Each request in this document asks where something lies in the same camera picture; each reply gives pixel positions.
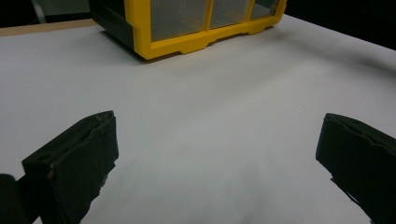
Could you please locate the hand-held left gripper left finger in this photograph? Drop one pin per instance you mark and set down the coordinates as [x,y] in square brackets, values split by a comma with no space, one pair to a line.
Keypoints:
[77,161]

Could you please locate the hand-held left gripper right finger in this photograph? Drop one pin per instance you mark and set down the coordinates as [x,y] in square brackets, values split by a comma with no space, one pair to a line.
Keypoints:
[358,158]

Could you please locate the yellow black drawer organizer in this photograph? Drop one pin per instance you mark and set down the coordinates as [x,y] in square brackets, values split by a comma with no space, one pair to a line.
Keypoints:
[140,31]

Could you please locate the white table cover sheet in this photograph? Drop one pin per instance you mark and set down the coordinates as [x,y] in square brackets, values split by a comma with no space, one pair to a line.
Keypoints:
[202,109]

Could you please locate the set of clear drawers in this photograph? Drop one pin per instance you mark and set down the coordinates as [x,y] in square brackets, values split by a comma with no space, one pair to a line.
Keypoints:
[177,17]

